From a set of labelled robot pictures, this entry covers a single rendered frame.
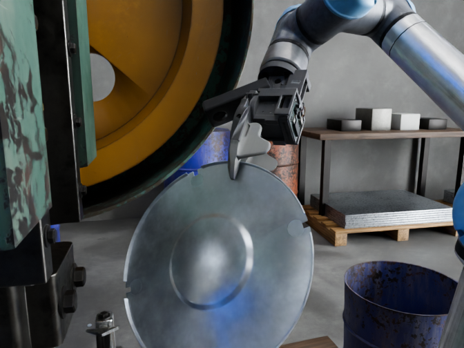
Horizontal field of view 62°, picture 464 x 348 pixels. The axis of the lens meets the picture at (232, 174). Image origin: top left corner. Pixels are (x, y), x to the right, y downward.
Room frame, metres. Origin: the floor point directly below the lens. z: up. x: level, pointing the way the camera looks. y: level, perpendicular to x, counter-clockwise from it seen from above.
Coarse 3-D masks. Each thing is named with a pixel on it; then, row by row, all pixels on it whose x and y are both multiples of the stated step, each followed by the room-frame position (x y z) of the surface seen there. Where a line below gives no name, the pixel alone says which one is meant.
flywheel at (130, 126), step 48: (96, 0) 0.77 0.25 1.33; (144, 0) 0.79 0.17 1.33; (192, 0) 0.77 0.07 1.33; (96, 48) 0.77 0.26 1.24; (144, 48) 0.79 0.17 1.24; (192, 48) 0.77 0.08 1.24; (144, 96) 0.79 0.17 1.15; (192, 96) 0.77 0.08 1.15; (96, 144) 0.76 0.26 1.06; (144, 144) 0.75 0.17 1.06
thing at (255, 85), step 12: (252, 84) 0.64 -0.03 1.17; (264, 84) 0.63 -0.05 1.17; (216, 96) 0.65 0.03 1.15; (228, 96) 0.64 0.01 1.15; (240, 96) 0.63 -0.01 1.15; (204, 108) 0.64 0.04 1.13; (216, 108) 0.64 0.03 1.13; (228, 108) 0.64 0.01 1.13; (216, 120) 0.65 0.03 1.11; (228, 120) 0.66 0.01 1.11
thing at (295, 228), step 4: (296, 220) 0.47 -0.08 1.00; (292, 224) 0.47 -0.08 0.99; (296, 224) 0.47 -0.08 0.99; (300, 224) 0.46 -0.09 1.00; (288, 228) 0.47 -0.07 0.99; (292, 228) 0.47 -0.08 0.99; (296, 228) 0.46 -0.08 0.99; (300, 228) 0.46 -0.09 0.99; (288, 232) 0.47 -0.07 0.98; (292, 232) 0.46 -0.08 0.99; (296, 232) 0.46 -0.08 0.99; (300, 232) 0.46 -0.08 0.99; (296, 236) 0.46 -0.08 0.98
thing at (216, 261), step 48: (192, 192) 0.57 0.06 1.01; (240, 192) 0.53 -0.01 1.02; (288, 192) 0.50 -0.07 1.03; (144, 240) 0.56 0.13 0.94; (192, 240) 0.52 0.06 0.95; (240, 240) 0.48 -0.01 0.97; (288, 240) 0.46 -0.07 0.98; (144, 288) 0.52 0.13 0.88; (192, 288) 0.48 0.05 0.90; (240, 288) 0.45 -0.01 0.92; (288, 288) 0.43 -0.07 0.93; (144, 336) 0.47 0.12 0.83; (192, 336) 0.44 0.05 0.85; (240, 336) 0.42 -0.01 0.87
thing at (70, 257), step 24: (48, 216) 0.47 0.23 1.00; (72, 264) 0.44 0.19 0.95; (0, 288) 0.33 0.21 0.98; (24, 288) 0.36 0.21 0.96; (48, 288) 0.36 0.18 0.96; (72, 288) 0.43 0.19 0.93; (0, 312) 0.33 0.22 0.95; (24, 312) 0.35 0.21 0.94; (48, 312) 0.36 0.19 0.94; (72, 312) 0.38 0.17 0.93; (0, 336) 0.33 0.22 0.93; (24, 336) 0.34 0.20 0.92; (48, 336) 0.36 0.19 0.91
